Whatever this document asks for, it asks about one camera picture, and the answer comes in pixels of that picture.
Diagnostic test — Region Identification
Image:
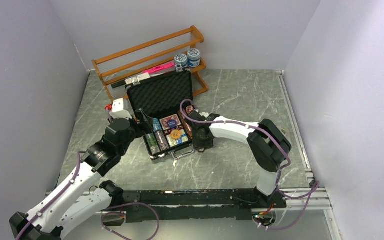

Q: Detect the blue tin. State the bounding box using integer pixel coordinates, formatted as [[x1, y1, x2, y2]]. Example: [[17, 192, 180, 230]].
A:
[[173, 53, 188, 71], [186, 48, 201, 68]]

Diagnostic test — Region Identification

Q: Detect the black base frame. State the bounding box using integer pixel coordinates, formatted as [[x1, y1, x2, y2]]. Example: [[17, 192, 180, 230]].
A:
[[109, 188, 287, 223]]

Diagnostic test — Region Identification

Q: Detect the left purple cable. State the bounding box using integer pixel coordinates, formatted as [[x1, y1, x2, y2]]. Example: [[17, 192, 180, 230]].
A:
[[14, 150, 87, 240]]

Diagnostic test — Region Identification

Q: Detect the wooden shelf rack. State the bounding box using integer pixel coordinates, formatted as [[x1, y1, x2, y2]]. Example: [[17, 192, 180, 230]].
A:
[[91, 25, 205, 103]]

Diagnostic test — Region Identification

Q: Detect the blue Texas Hold'em card deck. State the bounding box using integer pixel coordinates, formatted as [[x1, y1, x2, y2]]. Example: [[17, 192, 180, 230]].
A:
[[166, 130, 189, 148]]

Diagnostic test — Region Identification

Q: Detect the green chip stack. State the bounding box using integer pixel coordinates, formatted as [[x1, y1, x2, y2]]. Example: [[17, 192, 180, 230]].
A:
[[145, 133, 161, 155]]

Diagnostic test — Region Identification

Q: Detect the red white chip stack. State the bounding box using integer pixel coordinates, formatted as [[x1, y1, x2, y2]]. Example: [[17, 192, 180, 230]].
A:
[[185, 105, 195, 115]]

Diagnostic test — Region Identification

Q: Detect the pink highlighter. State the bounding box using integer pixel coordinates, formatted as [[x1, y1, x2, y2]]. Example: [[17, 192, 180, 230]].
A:
[[142, 61, 175, 75]]

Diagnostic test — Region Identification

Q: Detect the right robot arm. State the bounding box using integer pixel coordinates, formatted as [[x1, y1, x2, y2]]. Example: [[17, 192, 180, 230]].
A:
[[185, 110, 292, 208]]

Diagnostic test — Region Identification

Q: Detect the brown orange chip stack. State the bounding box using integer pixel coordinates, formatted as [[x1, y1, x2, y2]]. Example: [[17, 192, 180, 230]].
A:
[[178, 110, 193, 138]]

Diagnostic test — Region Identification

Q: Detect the black poker chip case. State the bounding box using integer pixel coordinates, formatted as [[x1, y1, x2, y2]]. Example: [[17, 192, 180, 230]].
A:
[[125, 70, 194, 160]]

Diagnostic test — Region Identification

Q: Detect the red playing card deck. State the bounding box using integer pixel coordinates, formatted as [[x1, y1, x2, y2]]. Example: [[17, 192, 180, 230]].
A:
[[159, 114, 182, 130]]

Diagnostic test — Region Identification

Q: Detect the blue small blind button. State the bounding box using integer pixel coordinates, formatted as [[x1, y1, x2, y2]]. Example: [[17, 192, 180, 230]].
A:
[[167, 119, 178, 129]]

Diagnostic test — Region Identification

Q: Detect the blue tin right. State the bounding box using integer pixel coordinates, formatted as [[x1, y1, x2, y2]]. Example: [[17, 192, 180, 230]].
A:
[[186, 48, 201, 68]]

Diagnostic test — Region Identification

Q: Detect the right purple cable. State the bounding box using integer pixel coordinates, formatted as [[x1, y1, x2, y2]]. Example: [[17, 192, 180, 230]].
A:
[[179, 99, 321, 232]]

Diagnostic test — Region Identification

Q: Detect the blue tin left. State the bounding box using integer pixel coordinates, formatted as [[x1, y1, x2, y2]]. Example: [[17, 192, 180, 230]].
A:
[[173, 53, 188, 71]]

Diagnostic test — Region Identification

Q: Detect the blue orange chip stack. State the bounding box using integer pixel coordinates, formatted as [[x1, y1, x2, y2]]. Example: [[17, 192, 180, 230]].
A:
[[154, 130, 170, 151]]

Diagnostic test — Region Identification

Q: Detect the purple cable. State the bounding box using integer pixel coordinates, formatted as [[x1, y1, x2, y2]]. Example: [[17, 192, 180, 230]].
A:
[[14, 150, 87, 240], [179, 99, 321, 232]]

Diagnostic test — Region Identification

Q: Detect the light blue chip stack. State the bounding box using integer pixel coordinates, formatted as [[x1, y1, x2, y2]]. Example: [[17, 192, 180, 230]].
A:
[[152, 118, 163, 133]]

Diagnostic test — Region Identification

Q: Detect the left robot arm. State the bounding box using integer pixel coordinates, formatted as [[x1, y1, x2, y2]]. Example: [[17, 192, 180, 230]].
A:
[[9, 103, 152, 240]]

